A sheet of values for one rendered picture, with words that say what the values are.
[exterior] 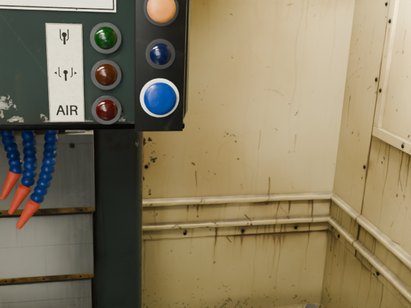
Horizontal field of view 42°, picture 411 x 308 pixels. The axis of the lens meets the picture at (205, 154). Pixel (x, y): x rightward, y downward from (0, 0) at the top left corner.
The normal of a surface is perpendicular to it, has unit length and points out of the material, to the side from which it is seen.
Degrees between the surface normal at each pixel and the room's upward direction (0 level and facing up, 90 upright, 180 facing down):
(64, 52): 90
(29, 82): 90
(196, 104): 90
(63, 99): 90
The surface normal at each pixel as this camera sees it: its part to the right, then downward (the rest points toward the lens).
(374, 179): -0.98, 0.02
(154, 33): 0.21, 0.29
